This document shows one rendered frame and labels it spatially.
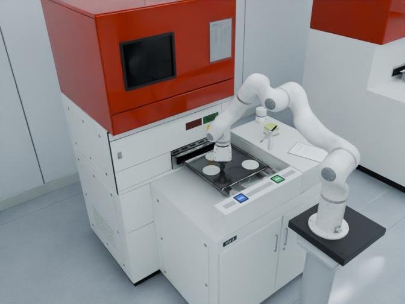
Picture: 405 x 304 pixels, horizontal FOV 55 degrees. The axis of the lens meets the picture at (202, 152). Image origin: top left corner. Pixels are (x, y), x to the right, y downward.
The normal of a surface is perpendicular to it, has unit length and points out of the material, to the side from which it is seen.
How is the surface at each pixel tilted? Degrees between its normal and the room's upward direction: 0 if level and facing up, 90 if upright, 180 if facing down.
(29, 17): 90
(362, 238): 1
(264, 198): 90
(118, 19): 90
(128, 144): 90
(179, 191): 0
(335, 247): 1
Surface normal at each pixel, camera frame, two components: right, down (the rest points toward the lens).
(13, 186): 0.61, 0.40
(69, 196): -0.02, -0.85
